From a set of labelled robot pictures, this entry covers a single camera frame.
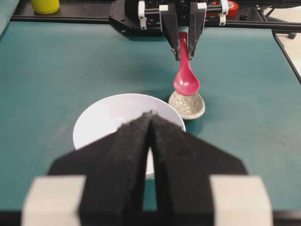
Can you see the red tape roll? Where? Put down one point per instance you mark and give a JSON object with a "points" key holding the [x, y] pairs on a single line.
{"points": [[233, 8]]}

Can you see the white round bowl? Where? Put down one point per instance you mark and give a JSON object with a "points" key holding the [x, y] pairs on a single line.
{"points": [[108, 114]]}

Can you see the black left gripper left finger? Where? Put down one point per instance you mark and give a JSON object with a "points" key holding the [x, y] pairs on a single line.
{"points": [[97, 183]]}

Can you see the green table mat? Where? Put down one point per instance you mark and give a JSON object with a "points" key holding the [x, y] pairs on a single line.
{"points": [[257, 123]]}

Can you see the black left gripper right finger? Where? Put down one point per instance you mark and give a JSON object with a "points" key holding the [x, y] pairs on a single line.
{"points": [[198, 184]]}

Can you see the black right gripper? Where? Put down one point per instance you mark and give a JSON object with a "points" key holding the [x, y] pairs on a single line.
{"points": [[165, 16]]}

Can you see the crackle pattern small dish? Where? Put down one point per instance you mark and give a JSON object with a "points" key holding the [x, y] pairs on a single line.
{"points": [[189, 107]]}

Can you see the black aluminium frame rail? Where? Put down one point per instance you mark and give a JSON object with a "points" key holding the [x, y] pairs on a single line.
{"points": [[58, 16]]}

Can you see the yellow cup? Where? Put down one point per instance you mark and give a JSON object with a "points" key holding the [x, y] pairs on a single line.
{"points": [[45, 6]]}

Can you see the pink plastic spoon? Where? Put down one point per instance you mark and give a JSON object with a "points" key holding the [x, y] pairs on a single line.
{"points": [[185, 83]]}

